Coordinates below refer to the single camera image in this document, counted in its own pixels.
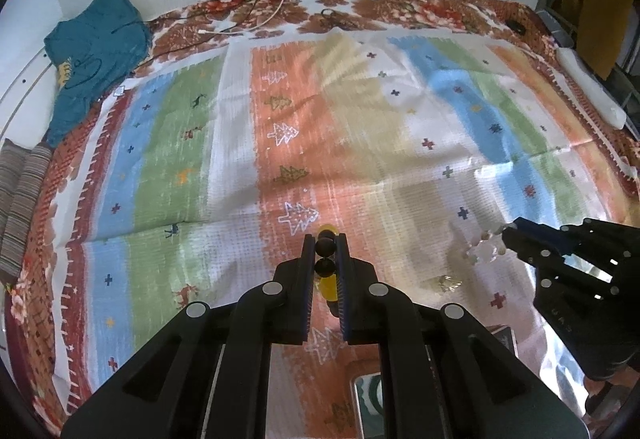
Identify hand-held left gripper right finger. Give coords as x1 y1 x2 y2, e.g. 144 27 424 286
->
336 233 590 439

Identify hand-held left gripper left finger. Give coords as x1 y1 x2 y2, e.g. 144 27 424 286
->
60 234 317 439

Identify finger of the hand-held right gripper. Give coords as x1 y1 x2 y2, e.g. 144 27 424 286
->
502 229 621 295
515 217 640 270

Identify clear plastic wrapper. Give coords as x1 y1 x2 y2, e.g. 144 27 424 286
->
462 229 506 265

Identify black and yellow bead bracelet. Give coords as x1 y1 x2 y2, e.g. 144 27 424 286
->
315 223 341 320

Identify metal tin box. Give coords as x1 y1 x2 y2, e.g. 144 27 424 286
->
350 361 388 439

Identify colourful striped blanket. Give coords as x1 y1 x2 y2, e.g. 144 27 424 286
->
55 26 640 439

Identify black scissors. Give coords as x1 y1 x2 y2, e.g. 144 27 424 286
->
320 9 356 27

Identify striped folded cloth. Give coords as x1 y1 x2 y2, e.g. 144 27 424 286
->
0 139 53 285

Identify teal garment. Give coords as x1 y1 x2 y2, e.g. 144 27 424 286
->
44 0 152 147

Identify white bed headboard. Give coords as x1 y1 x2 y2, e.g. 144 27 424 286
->
0 39 56 144

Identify grey metal frame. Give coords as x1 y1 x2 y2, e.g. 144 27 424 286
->
535 9 576 50

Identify white cable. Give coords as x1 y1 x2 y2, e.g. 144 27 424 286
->
197 0 288 36

